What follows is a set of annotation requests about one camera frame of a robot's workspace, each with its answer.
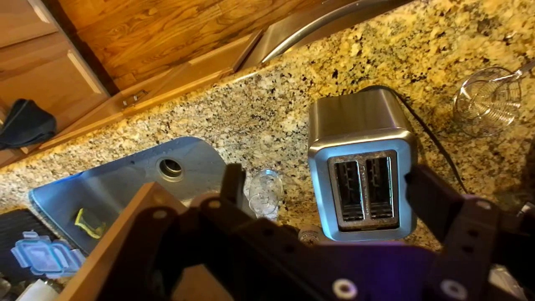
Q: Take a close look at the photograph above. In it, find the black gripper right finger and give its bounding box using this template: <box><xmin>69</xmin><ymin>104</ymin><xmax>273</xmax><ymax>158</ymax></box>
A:
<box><xmin>405</xmin><ymin>164</ymin><xmax>535</xmax><ymax>301</ymax></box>

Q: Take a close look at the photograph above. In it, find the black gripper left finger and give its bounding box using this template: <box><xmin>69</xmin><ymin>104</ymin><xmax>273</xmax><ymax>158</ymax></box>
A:
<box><xmin>98</xmin><ymin>163</ymin><xmax>358</xmax><ymax>301</ymax></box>

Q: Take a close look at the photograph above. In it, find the chrome kitchen faucet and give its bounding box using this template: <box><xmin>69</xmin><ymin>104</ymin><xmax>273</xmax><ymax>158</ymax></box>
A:
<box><xmin>243</xmin><ymin>166</ymin><xmax>283</xmax><ymax>224</ymax></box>

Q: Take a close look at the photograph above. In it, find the wooden base cabinet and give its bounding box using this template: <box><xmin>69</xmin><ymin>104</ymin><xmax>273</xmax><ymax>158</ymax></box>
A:
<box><xmin>0</xmin><ymin>0</ymin><xmax>266</xmax><ymax>169</ymax></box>

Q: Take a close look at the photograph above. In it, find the stainless steel sink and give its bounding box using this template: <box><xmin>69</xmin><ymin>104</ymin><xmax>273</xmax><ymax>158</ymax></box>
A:
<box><xmin>27</xmin><ymin>136</ymin><xmax>231</xmax><ymax>260</ymax></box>

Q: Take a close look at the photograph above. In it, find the yellow green sink scrubber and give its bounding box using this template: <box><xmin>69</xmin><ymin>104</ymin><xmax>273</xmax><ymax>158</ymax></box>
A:
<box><xmin>72</xmin><ymin>206</ymin><xmax>108</xmax><ymax>243</ymax></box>

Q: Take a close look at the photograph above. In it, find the clear glass cup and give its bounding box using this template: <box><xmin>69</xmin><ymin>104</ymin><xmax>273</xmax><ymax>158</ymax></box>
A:
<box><xmin>450</xmin><ymin>57</ymin><xmax>535</xmax><ymax>131</ymax></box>

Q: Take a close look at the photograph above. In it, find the stainless steel toaster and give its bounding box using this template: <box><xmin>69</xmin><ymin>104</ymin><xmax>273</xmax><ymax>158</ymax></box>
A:
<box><xmin>307</xmin><ymin>84</ymin><xmax>422</xmax><ymax>246</ymax></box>

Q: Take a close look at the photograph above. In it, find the blue plastic container lid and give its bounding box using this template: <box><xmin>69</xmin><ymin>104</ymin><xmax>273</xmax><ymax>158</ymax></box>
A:
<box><xmin>9</xmin><ymin>228</ymin><xmax>87</xmax><ymax>281</ymax></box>

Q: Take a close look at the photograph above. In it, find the white paper towel roll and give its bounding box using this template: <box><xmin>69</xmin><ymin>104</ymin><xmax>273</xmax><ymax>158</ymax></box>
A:
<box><xmin>16</xmin><ymin>276</ymin><xmax>62</xmax><ymax>301</ymax></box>

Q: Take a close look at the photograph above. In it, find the black drying mat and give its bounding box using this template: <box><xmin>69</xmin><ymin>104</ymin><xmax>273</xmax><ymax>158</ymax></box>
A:
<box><xmin>0</xmin><ymin>208</ymin><xmax>64</xmax><ymax>291</ymax></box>

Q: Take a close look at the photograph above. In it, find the black hanging cloth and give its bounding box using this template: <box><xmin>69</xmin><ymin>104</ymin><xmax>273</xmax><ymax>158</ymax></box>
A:
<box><xmin>0</xmin><ymin>97</ymin><xmax>59</xmax><ymax>153</ymax></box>

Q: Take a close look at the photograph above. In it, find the stainless steel appliance front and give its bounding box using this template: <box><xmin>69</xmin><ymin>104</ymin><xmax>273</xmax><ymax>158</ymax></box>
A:
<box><xmin>238</xmin><ymin>0</ymin><xmax>417</xmax><ymax>74</ymax></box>

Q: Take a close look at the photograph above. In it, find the black power cord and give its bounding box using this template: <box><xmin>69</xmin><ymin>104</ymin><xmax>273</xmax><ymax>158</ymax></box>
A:
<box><xmin>397</xmin><ymin>91</ymin><xmax>472</xmax><ymax>196</ymax></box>

